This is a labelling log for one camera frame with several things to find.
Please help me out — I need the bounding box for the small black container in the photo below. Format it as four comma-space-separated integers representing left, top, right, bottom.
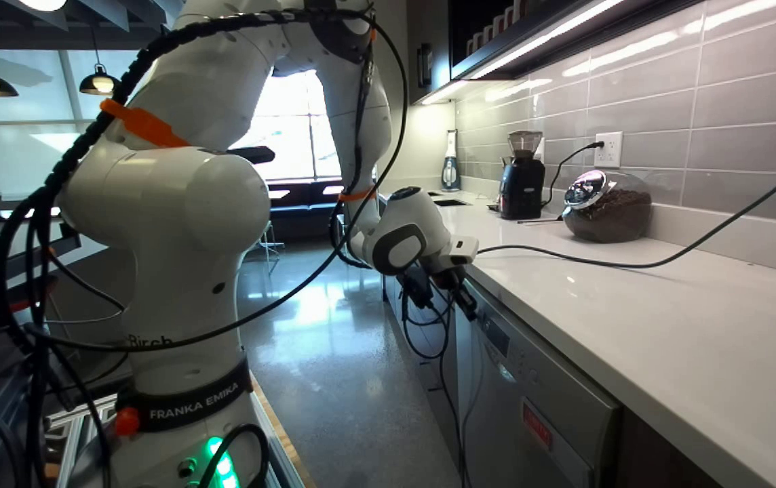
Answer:
439, 126, 463, 192

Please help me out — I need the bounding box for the black corrugated cable bundle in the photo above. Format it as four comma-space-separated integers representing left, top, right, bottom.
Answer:
0, 2, 413, 362

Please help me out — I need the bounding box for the under-cabinet light strip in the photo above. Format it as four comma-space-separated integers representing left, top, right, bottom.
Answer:
463, 0, 627, 83

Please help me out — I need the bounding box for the small black kitchen appliance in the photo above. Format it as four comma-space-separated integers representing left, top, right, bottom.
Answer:
558, 167, 656, 244

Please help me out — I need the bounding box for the black grinder power cable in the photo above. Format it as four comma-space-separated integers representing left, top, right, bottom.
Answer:
539, 137, 607, 213

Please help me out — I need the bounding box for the aluminium profile rail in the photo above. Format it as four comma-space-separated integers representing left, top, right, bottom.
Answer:
43, 391, 125, 488

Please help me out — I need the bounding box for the stainless steel Bosch dishwasher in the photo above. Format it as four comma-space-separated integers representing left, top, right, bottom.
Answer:
452, 280, 627, 488

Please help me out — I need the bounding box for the red warning sticker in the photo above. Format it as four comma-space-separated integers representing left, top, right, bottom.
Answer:
519, 398, 557, 454

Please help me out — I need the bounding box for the light grey wrist camera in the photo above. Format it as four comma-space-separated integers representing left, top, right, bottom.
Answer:
448, 235, 484, 265

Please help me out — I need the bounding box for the white double wall outlet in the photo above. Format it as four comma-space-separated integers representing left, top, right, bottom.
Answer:
591, 129, 627, 170

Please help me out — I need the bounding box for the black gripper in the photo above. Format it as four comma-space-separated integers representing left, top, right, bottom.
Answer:
397, 263, 479, 323

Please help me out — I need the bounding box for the black coffee grinder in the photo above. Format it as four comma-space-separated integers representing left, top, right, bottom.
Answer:
496, 126, 549, 221

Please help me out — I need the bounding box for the dark upper wall cabinet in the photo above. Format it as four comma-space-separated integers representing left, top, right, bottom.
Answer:
405, 0, 709, 102

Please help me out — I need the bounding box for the dark wood shallow drawer front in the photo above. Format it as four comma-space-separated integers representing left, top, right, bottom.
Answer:
616, 406, 724, 488

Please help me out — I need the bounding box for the dark background bench table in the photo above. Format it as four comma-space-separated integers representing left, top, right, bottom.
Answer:
264, 178, 346, 244

